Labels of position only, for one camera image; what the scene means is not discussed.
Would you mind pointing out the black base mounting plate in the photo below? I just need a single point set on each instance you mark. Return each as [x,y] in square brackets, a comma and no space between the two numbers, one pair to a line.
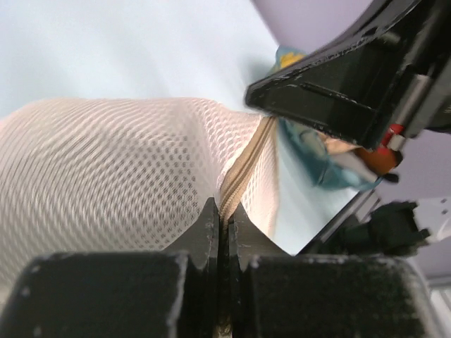
[355,212]

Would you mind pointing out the translucent blue plastic basket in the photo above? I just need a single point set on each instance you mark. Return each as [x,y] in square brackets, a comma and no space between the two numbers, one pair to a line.
[330,162]

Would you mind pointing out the round beige mesh laundry bag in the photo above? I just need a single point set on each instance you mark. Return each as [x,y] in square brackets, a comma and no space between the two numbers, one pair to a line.
[127,174]

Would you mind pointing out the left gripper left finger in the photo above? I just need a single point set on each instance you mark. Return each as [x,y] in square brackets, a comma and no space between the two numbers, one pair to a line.
[169,293]

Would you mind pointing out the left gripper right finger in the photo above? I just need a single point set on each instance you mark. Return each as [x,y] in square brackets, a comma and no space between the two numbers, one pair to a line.
[369,290]

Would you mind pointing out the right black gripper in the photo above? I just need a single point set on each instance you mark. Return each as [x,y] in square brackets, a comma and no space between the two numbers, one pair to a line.
[400,56]

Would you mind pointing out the orange black garment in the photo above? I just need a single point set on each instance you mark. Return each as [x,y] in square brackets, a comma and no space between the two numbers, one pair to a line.
[381,162]

